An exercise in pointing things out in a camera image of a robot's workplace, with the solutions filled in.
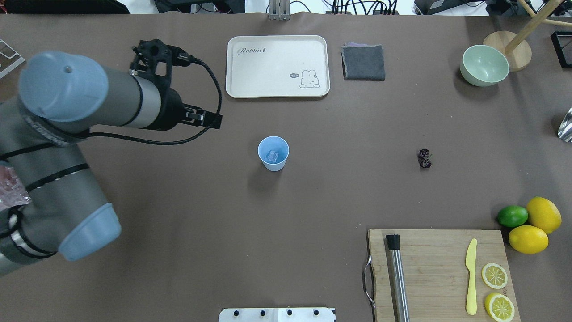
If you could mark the mint green bowl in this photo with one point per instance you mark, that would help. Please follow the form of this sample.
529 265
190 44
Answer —
483 65

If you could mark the cream rabbit tray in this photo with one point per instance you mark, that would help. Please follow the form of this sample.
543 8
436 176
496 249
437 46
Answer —
277 66

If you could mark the black metal tray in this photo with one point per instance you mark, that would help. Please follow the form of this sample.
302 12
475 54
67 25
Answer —
562 43

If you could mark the yellow lemon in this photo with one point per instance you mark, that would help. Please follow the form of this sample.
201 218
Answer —
528 239
543 214

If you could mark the yellow lemon lower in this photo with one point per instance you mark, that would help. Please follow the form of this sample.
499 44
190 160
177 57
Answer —
528 239

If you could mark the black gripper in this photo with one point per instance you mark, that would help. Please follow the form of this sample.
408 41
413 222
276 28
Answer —
172 110

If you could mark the pink bowl of ice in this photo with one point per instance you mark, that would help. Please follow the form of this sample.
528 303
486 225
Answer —
12 191

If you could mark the steel muddler black tip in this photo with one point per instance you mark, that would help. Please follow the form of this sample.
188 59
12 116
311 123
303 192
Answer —
398 280

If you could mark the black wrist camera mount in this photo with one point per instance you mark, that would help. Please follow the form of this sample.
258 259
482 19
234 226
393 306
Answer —
154 61

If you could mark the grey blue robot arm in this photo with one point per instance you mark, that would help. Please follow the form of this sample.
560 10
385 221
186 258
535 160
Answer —
60 97

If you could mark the metal ice scoop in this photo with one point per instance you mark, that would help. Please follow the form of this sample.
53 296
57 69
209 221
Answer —
564 131

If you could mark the grey folded cloth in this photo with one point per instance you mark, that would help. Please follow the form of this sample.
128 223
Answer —
363 62

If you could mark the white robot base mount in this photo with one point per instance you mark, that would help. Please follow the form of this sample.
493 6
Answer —
278 314

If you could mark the yellow lemon upper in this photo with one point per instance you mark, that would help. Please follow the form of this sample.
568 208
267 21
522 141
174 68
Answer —
543 214

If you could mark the clear ice cube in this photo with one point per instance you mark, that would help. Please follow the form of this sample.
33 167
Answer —
272 157

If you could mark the lemon half lower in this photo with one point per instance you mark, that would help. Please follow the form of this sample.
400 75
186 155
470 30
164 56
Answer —
499 307

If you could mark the blue plastic cup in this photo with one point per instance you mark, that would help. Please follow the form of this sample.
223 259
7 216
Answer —
275 143

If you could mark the wooden cup stand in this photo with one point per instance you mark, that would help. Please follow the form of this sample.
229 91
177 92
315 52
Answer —
513 46

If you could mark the wooden cutting board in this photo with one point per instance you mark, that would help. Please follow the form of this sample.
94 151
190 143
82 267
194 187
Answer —
435 274

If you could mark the yellow plastic knife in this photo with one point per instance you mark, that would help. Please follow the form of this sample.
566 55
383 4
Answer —
470 264

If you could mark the green lime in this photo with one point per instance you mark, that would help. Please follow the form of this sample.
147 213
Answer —
512 216

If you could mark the lemon slice upper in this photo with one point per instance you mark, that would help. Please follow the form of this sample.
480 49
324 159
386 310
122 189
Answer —
494 276

